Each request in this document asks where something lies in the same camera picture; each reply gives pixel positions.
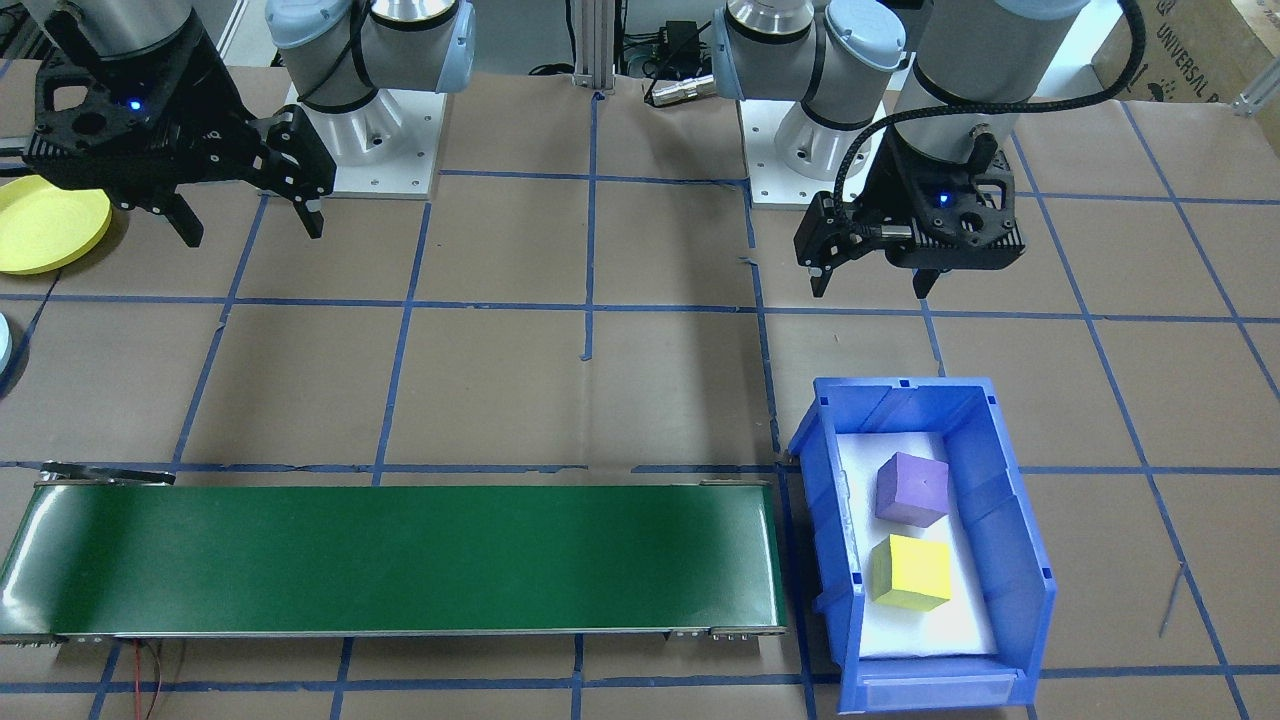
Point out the metal bar frame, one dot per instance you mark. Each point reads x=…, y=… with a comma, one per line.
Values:
x=593, y=50

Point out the silver cylindrical connector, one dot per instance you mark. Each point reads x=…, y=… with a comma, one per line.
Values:
x=680, y=90

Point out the white foam pad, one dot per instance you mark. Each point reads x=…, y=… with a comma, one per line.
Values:
x=930, y=635

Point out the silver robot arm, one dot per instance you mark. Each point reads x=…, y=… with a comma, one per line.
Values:
x=400, y=50
x=800, y=60

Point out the short aluminium profile bar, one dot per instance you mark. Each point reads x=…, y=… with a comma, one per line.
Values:
x=1260, y=100

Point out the green conveyor belt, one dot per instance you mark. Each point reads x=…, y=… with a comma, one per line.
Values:
x=400, y=560

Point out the light blue plate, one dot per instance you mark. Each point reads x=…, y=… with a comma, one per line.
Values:
x=4, y=345

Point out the black power supply box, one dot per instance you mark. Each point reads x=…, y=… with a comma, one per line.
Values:
x=682, y=40

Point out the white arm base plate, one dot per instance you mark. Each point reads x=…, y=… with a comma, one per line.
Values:
x=400, y=180
x=765, y=190

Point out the yellow plate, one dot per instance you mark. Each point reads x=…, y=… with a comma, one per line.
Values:
x=50, y=225

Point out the blue plastic bin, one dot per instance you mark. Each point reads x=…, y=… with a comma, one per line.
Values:
x=1000, y=560

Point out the purple block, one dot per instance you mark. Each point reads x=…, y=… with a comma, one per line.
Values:
x=912, y=485

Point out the yellow block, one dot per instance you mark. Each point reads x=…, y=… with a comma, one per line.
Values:
x=915, y=570

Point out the brown cardboard box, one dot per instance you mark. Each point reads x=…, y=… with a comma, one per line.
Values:
x=1200, y=50

